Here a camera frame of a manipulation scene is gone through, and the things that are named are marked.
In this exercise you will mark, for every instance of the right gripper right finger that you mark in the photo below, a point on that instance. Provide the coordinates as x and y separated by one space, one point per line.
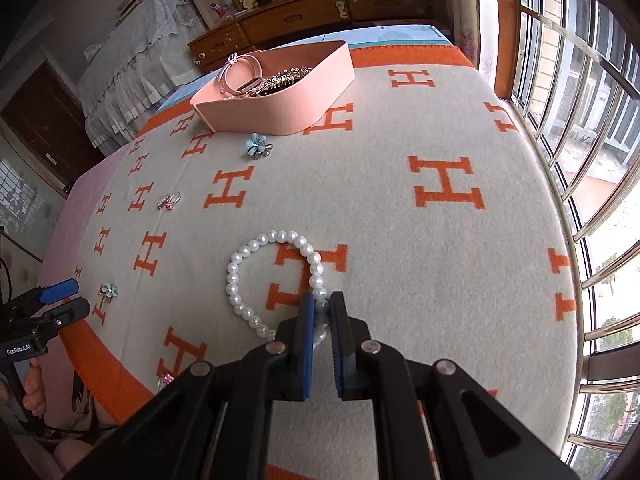
347 335

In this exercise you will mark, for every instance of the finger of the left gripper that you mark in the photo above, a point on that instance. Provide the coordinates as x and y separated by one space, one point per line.
67 313
58 292

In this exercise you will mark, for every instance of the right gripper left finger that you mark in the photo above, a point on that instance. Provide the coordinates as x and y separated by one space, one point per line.
294 370

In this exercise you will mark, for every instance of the pink strap smartwatch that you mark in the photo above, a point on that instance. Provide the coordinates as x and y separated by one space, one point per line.
241 73

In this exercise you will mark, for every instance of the person's hand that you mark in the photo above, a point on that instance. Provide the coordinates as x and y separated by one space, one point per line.
35 399

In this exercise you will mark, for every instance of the pink bedsheet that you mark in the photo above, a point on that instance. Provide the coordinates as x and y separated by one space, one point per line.
60 259

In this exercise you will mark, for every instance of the blue flower brooch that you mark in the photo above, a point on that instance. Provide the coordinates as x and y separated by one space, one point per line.
108 292
257 146

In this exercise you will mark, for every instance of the pink gem earring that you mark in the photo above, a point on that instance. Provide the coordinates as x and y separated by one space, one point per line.
164 380

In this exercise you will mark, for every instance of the orange H pattern blanket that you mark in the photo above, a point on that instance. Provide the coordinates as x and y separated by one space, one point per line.
427 206

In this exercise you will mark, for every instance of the dark wooden door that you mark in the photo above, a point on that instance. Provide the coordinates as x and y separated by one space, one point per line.
50 122

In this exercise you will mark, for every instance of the pink plastic tray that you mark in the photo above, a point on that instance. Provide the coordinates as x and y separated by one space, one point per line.
300 85

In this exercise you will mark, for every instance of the white lace covered furniture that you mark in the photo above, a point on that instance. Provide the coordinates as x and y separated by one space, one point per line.
145 59

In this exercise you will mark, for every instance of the blue tree pattern bedsheet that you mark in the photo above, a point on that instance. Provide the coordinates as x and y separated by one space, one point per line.
374 36

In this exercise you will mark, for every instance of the wooden desk with drawers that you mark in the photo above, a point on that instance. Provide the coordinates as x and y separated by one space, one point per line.
288 20

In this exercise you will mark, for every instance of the beige curtain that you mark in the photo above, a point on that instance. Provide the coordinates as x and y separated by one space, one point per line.
474 28

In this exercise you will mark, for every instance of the metal window grille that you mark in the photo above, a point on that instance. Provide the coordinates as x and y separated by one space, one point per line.
576 87

